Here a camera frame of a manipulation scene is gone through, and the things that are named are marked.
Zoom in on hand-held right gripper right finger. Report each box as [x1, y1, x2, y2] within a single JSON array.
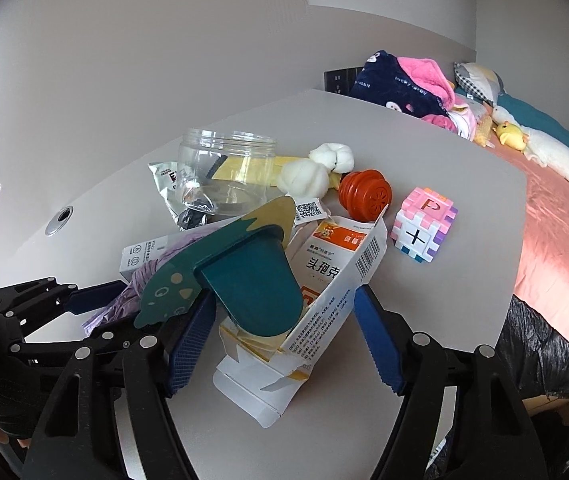
[[353, 285, 547, 480]]

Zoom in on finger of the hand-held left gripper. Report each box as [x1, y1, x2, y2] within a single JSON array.
[[0, 276, 128, 330], [7, 328, 138, 377]]

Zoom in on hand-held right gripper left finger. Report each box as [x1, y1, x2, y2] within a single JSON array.
[[22, 290, 218, 480]]

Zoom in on purple plastic bag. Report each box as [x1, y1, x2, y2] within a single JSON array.
[[82, 225, 225, 341]]

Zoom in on small white purple box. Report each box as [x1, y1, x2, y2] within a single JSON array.
[[119, 234, 185, 286]]

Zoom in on torn white orange carton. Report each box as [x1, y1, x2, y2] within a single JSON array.
[[213, 215, 389, 428]]

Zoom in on green dinosaur paper cup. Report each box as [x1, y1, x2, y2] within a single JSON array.
[[133, 197, 306, 336]]

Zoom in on pink white puzzle cube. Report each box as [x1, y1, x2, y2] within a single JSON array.
[[389, 187, 459, 263]]

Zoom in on silver snack packet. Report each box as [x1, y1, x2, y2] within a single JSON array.
[[147, 160, 215, 226]]

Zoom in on orange rubber toy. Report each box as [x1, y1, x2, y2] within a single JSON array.
[[338, 170, 394, 221]]

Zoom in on clear plastic jar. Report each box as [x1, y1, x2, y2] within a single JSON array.
[[177, 127, 279, 217]]

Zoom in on round metal table grommet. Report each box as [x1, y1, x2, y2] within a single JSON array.
[[46, 206, 74, 236]]

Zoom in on black crumpled wrapper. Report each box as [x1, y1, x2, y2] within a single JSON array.
[[177, 209, 226, 232]]

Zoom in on white printed tag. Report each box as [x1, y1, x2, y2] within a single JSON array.
[[294, 197, 326, 226]]

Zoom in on yellow packet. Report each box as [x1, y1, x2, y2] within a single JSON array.
[[212, 152, 345, 191]]

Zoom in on cardboard box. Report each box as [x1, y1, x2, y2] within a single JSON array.
[[521, 394, 569, 428]]

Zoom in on bed with pink sheet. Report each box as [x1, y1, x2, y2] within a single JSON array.
[[479, 125, 569, 386]]

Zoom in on yellow patterned cloth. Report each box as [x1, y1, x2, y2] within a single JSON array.
[[474, 115, 496, 148]]

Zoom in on white pink folded clothes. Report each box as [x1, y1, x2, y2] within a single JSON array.
[[447, 95, 490, 141]]

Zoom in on yellow duck plush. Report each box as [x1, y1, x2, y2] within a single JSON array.
[[494, 120, 532, 153]]

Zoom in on navy and pink clothes pile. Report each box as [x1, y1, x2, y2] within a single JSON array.
[[349, 51, 457, 118]]

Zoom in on white goose plush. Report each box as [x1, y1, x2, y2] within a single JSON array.
[[491, 105, 569, 186]]

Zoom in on pink fleece garment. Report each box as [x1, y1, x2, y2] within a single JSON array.
[[397, 56, 465, 133]]

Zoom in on teal pillow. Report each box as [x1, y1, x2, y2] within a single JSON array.
[[454, 87, 569, 186]]

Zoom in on checkered pillow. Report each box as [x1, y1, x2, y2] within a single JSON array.
[[454, 62, 506, 106]]

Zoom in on black wall socket panel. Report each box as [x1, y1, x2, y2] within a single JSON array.
[[324, 66, 365, 97]]

